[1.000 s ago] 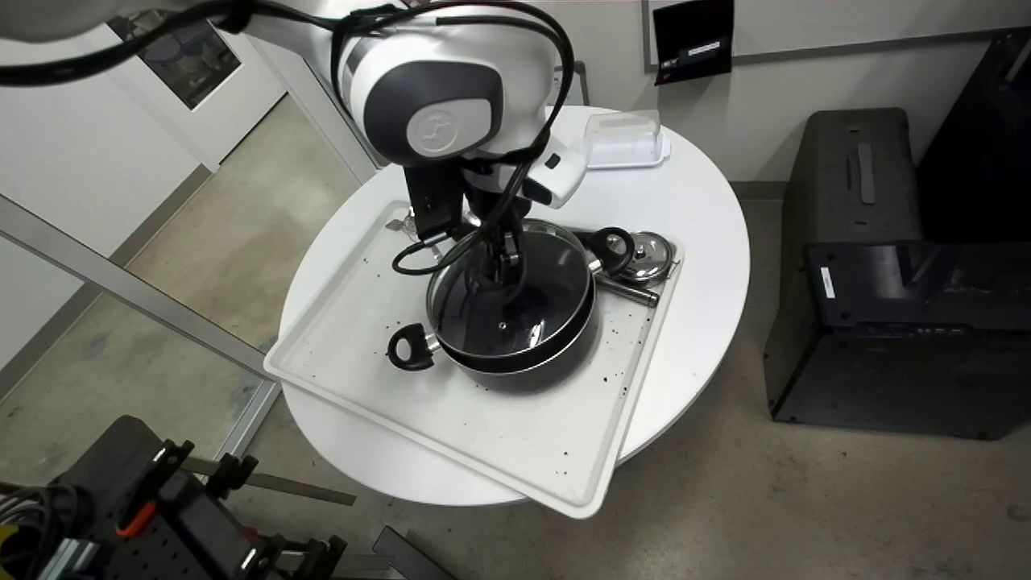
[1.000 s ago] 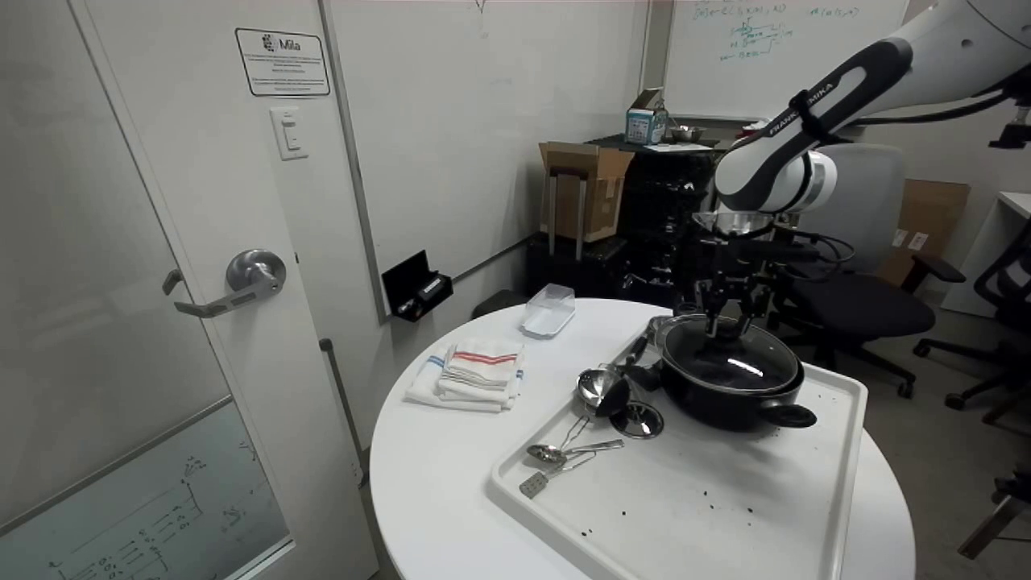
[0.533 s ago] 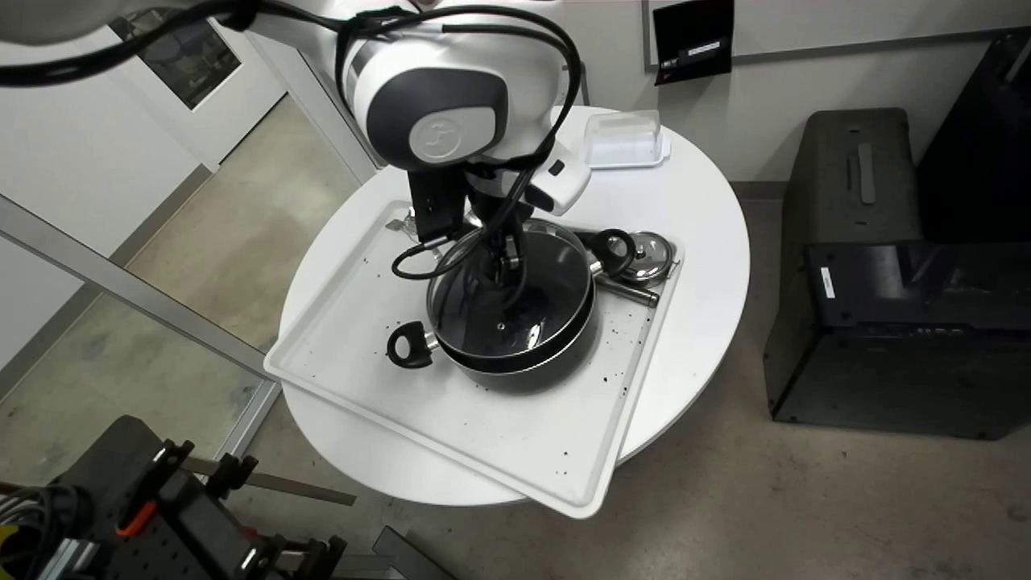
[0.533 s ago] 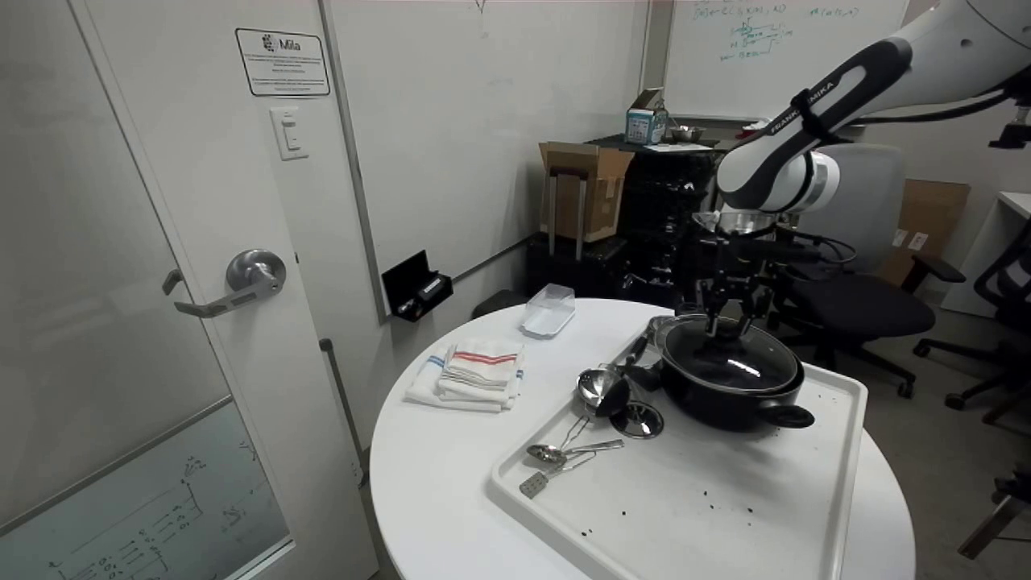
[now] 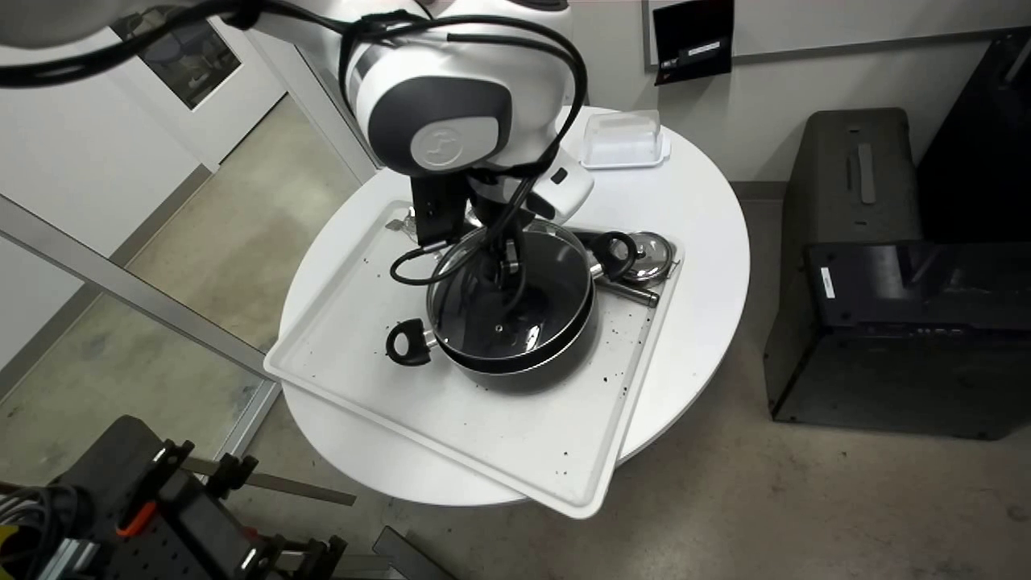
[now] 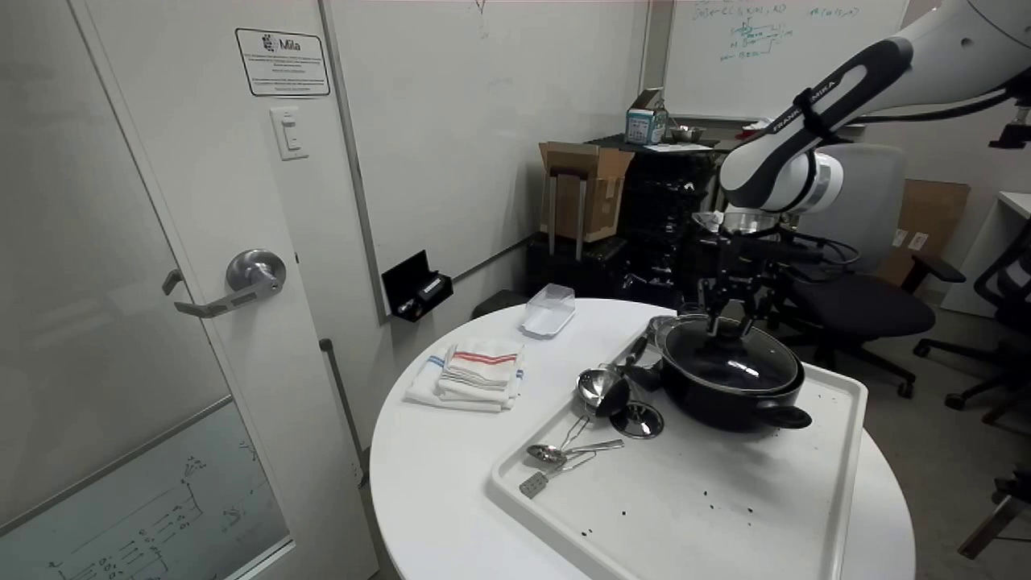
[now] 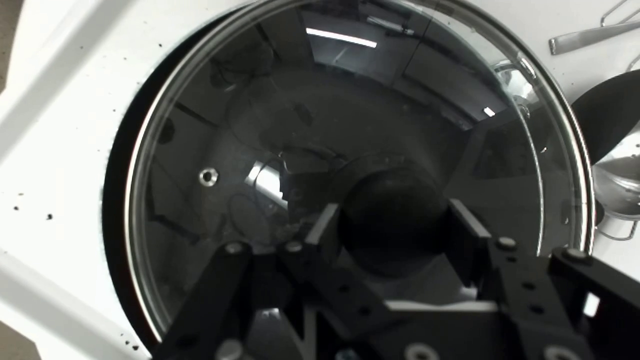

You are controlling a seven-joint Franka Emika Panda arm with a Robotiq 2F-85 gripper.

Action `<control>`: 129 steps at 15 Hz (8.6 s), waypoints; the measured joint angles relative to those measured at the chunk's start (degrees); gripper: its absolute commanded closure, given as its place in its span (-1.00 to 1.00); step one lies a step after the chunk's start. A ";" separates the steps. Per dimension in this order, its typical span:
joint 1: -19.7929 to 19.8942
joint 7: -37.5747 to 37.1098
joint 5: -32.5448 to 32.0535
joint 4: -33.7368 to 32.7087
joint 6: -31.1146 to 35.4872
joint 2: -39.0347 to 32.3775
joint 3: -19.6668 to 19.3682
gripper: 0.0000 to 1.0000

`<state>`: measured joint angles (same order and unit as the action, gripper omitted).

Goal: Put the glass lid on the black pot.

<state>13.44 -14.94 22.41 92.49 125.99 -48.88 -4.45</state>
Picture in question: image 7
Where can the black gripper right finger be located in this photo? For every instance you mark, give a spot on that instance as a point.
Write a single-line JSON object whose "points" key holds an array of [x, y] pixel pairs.
{"points": [[581, 307]]}

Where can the black plastic serving spoon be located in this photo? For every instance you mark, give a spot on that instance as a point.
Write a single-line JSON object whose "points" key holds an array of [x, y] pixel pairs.
{"points": [[612, 112]]}

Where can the glass lid with black knob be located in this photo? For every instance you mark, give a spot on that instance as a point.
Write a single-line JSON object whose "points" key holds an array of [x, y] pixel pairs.
{"points": [[400, 101]]}

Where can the white plastic tray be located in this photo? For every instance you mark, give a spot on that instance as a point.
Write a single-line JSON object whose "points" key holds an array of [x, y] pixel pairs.
{"points": [[52, 132]]}

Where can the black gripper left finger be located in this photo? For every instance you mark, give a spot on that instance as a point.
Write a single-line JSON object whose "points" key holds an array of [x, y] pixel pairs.
{"points": [[213, 307]]}

